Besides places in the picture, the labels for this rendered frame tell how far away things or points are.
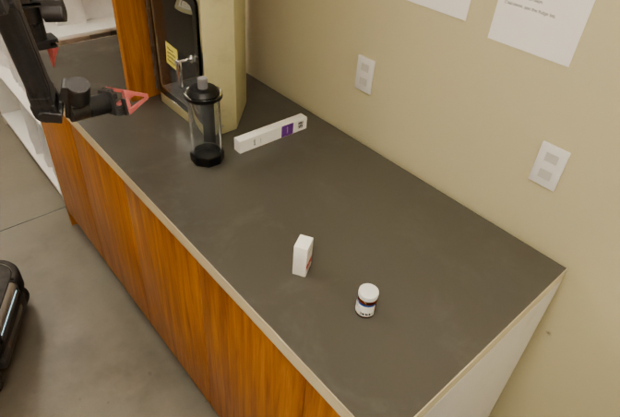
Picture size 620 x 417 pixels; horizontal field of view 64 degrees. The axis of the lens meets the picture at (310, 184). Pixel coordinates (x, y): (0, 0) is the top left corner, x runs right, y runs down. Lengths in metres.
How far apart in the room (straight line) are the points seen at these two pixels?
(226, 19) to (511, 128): 0.85
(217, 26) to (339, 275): 0.80
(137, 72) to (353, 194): 0.90
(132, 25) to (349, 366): 1.30
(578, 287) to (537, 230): 0.17
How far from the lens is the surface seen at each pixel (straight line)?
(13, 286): 2.34
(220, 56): 1.58
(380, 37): 1.57
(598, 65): 1.26
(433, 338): 1.15
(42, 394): 2.27
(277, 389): 1.34
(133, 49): 1.87
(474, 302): 1.25
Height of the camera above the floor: 1.82
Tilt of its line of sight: 37 degrees down
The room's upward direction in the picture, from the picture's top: 5 degrees clockwise
